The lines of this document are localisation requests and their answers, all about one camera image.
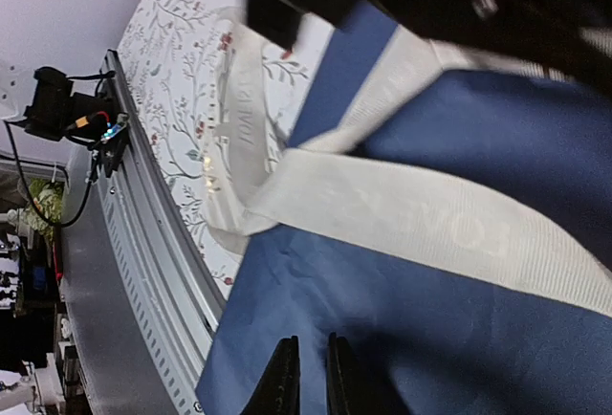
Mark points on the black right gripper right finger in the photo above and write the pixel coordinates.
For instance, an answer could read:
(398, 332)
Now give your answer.
(349, 388)

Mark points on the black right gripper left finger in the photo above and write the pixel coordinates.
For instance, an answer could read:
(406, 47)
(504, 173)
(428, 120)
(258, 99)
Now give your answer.
(278, 390)

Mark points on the blue wrapping paper sheet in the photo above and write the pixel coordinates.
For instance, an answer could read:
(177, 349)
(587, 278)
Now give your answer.
(437, 342)

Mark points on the clear plastic wrap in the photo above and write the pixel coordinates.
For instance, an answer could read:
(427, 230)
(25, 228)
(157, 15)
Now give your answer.
(417, 214)

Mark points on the background flower bouquet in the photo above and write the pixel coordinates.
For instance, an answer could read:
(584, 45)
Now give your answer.
(47, 197)

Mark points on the floral patterned tablecloth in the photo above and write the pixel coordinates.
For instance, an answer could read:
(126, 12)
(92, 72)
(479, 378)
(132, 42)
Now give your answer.
(218, 105)

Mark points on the front aluminium rail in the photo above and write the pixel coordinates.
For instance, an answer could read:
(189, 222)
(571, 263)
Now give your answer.
(173, 297)

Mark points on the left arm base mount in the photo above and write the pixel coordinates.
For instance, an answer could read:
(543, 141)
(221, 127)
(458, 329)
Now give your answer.
(99, 122)

